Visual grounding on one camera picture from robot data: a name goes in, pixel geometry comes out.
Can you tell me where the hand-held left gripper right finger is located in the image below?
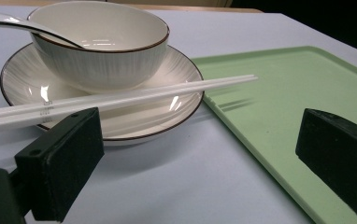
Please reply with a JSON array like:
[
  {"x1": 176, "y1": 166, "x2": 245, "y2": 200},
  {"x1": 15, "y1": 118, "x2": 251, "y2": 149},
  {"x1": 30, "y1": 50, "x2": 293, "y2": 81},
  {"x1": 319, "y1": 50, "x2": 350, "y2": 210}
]
[{"x1": 294, "y1": 107, "x2": 357, "y2": 224}]

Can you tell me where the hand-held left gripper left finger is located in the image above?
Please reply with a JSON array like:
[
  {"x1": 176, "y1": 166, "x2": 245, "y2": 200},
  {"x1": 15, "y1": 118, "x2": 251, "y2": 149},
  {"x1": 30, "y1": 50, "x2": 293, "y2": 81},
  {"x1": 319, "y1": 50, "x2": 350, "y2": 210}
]
[{"x1": 13, "y1": 106, "x2": 106, "y2": 223}]

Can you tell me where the white chopstick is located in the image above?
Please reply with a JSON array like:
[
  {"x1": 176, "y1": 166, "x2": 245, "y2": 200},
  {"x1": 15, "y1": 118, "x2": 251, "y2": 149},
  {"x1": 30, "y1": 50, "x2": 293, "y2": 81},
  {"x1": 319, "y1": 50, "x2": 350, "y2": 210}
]
[
  {"x1": 0, "y1": 74, "x2": 256, "y2": 121},
  {"x1": 0, "y1": 76, "x2": 259, "y2": 134}
]

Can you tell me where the light green tray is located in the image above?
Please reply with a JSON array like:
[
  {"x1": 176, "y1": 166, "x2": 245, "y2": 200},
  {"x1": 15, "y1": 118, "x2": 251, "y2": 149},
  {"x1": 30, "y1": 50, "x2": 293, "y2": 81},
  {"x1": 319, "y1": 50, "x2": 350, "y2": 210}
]
[{"x1": 191, "y1": 46, "x2": 357, "y2": 224}]

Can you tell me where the white ribbed plate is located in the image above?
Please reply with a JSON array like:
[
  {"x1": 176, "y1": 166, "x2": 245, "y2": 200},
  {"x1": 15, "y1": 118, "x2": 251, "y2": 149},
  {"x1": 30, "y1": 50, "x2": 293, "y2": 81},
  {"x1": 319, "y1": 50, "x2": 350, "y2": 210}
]
[{"x1": 0, "y1": 42, "x2": 205, "y2": 147}]

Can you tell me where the white ribbed bowl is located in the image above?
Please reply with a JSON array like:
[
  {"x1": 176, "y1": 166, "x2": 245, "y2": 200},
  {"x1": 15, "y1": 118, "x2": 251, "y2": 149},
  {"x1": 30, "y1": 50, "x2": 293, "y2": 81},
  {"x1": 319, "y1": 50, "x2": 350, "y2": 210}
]
[{"x1": 26, "y1": 0, "x2": 171, "y2": 93}]

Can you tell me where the white ceramic spoon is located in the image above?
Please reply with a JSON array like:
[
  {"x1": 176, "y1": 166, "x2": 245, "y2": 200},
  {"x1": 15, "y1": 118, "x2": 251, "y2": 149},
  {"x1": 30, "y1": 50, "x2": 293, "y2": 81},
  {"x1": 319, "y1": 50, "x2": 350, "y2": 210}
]
[{"x1": 0, "y1": 11, "x2": 87, "y2": 50}]

